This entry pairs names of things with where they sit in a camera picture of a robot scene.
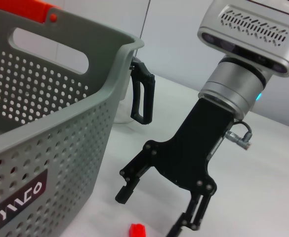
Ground grey-green perforated storage bin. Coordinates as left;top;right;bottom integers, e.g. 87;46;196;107
0;4;145;237

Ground right wrist cable with plug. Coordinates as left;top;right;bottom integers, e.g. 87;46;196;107
224;120;254;149

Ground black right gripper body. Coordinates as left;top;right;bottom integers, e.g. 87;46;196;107
144;98;218;196

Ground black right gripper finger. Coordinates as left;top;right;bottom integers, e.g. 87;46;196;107
115;143;158;205
165;190;215;237

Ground orange bin handle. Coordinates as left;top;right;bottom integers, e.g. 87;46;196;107
27;0;61;25

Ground glass pitcher black lid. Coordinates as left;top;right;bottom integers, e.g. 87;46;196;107
113;56;157;126

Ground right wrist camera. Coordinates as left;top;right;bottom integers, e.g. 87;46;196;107
197;0;289;79

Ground small orange block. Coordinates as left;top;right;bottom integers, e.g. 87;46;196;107
128;223;147;237

